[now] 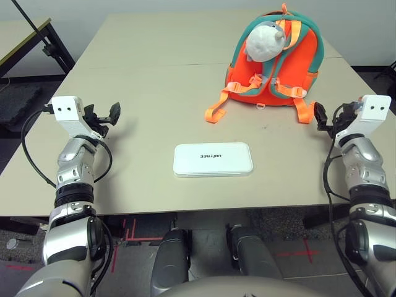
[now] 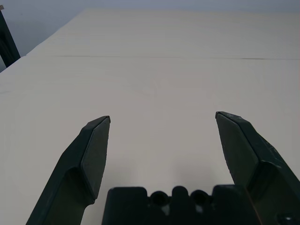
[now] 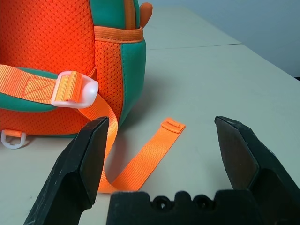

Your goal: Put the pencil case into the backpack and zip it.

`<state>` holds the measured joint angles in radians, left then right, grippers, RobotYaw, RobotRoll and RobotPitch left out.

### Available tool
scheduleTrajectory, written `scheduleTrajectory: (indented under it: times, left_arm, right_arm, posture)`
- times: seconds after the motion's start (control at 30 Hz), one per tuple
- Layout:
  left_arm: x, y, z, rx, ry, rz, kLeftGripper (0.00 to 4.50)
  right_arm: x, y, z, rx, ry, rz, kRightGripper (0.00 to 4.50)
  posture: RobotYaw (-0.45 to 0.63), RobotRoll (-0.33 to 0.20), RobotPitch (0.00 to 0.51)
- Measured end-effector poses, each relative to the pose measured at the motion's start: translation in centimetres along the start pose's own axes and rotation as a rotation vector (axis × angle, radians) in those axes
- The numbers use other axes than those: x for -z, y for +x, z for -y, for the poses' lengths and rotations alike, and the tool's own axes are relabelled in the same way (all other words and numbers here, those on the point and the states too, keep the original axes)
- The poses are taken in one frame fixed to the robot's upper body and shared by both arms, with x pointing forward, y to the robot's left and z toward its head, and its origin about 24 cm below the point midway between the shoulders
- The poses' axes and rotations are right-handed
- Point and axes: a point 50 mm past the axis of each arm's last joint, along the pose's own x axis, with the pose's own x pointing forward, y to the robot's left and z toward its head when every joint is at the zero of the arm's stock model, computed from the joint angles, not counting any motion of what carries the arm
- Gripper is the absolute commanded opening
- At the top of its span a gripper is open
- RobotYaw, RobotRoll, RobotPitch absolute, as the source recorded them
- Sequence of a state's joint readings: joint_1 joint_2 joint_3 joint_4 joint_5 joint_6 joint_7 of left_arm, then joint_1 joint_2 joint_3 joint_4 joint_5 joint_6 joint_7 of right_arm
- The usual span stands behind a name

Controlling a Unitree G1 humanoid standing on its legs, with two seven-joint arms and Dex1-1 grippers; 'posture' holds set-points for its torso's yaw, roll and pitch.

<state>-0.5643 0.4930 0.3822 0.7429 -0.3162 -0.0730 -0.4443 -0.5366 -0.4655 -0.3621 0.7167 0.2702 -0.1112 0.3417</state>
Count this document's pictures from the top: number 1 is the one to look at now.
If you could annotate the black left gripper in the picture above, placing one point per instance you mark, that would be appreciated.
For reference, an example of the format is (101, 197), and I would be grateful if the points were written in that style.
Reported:
(99, 125)

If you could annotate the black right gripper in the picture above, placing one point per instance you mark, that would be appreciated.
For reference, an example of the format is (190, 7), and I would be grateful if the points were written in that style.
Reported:
(338, 123)

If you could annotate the orange teal backpack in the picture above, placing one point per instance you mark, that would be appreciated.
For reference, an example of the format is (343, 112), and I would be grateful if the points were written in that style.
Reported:
(297, 62)

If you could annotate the grey white plush toy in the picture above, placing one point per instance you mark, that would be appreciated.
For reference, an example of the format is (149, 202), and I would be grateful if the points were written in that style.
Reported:
(263, 41)

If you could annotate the white pencil case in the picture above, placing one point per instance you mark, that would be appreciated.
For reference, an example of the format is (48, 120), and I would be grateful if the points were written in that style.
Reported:
(213, 159)

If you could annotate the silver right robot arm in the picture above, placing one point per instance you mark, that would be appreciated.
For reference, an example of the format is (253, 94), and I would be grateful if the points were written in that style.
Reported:
(365, 161)

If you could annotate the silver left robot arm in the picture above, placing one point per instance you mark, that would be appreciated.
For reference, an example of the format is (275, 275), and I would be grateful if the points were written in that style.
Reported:
(74, 173)

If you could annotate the black tripod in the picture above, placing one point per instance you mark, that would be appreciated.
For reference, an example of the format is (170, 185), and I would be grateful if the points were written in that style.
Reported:
(391, 69)

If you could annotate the black stand pole with clamp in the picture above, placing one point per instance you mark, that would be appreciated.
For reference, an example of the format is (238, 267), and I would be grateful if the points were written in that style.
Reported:
(48, 49)

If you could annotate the grey floor disc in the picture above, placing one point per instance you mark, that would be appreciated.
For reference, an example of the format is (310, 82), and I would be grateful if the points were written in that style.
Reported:
(12, 243)

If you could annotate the grey robot right leg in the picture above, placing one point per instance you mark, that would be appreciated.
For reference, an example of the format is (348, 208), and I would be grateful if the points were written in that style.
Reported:
(253, 253)

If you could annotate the beige robot torso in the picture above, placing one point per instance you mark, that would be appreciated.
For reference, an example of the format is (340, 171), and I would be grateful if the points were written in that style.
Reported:
(232, 289)

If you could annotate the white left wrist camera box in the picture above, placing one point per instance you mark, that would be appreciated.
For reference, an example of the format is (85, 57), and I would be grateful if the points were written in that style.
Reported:
(66, 108)

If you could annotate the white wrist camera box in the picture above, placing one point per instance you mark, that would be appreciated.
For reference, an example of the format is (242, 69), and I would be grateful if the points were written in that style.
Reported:
(374, 108)
(66, 108)

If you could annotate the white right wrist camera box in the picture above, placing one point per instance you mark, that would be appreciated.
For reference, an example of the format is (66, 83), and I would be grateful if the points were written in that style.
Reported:
(374, 108)

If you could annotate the black frame side table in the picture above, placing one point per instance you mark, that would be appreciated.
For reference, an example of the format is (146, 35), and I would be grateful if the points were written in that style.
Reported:
(18, 34)

